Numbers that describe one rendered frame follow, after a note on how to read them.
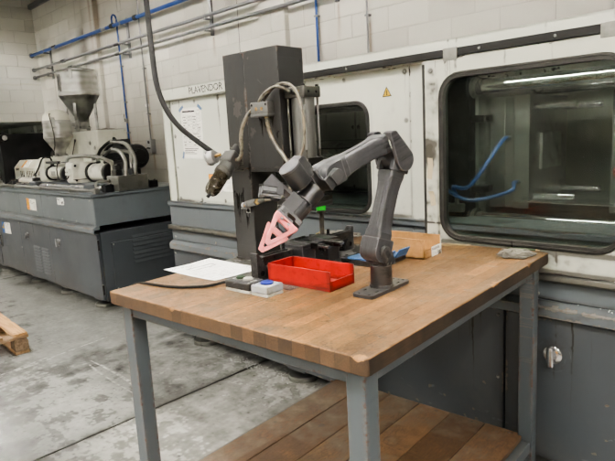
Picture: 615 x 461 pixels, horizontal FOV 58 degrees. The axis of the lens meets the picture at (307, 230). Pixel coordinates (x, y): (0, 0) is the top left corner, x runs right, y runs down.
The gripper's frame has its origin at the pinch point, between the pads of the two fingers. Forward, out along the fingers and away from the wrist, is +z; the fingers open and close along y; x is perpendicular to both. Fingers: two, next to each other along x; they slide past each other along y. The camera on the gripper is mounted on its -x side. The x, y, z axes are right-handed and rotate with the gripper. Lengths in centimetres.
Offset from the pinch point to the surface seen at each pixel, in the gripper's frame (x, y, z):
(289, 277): 12.1, -33.8, -5.5
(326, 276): 19.1, -21.8, -10.2
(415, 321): 38.6, 7.7, -8.3
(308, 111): -19, -37, -53
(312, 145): -10, -41, -47
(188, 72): -212, -515, -224
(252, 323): 10.3, -6.3, 15.6
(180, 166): -74, -218, -54
